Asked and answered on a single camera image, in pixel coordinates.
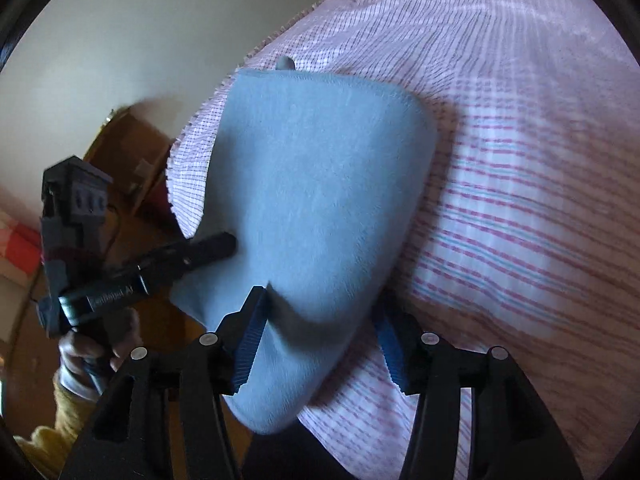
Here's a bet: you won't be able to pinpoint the wooden bedside shelf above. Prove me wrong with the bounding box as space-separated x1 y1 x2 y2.
81 102 177 241

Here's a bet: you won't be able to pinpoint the grey pants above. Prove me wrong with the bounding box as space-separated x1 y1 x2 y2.
171 70 436 434

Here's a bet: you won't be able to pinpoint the person's left hand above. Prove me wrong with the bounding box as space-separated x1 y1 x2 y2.
58 308 142 402

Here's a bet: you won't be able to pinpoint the yellow sleeve left forearm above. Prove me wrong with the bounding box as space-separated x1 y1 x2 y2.
14 376 98 479

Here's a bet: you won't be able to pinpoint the pink checkered bed sheet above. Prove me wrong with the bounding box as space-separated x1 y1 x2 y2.
165 0 640 480

